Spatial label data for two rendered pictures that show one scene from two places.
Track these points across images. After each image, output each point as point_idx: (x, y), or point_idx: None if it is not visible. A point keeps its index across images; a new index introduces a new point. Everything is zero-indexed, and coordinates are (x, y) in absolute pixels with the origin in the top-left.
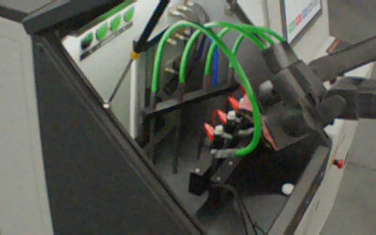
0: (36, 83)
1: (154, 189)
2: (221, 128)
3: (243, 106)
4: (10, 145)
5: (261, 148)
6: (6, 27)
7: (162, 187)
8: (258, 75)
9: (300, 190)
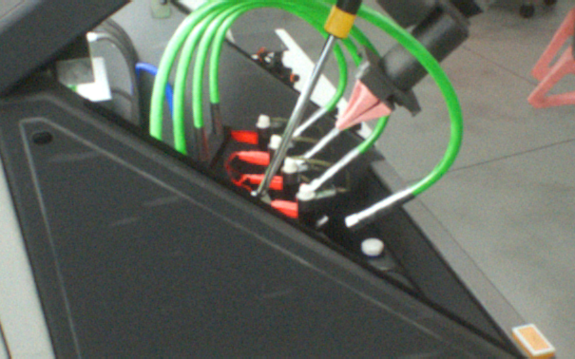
0: (39, 251)
1: (421, 317)
2: (309, 186)
3: (356, 120)
4: None
5: None
6: None
7: (427, 305)
8: (365, 50)
9: (431, 225)
